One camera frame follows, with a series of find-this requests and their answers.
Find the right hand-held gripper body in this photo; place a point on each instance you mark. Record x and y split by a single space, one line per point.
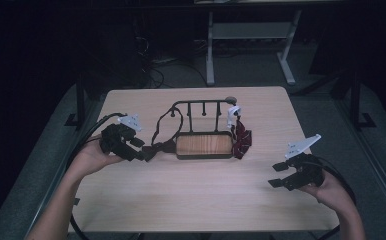
306 170

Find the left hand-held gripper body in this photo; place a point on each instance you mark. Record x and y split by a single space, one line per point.
116 140

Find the black bow tie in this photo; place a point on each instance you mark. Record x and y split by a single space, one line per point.
161 133

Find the dark red striped bow tie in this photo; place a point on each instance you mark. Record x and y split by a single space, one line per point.
242 140

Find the black hook rack wooden base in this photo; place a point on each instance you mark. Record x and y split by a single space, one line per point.
204 145

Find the person's left hand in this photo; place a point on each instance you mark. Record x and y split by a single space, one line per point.
92 158

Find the person's right hand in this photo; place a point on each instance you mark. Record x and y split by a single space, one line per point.
327 193

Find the black metal stand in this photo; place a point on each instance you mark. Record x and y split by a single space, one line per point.
356 103
80 100

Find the small round grey disc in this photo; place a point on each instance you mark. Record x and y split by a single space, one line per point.
231 99

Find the white metal desk frame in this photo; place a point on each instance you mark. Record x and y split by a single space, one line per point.
247 30

